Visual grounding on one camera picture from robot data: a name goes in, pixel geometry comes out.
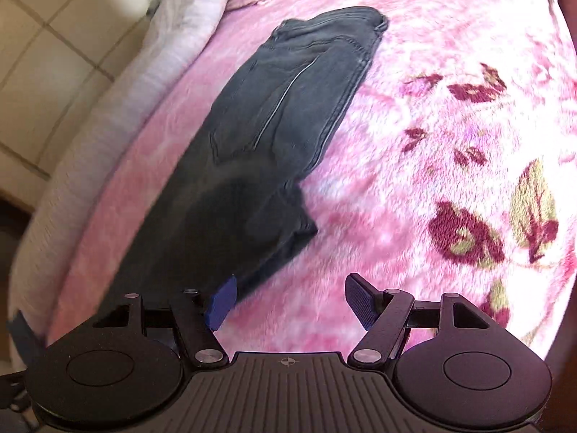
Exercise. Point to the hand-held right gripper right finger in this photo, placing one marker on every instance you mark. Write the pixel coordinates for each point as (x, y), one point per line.
(360, 300)

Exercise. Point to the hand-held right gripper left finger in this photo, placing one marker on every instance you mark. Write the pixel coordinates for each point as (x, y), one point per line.
(221, 302)

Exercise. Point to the dark grey jeans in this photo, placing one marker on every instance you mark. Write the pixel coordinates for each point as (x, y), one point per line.
(270, 112)

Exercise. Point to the pink rose blanket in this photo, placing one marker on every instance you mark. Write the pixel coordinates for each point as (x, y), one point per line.
(428, 144)

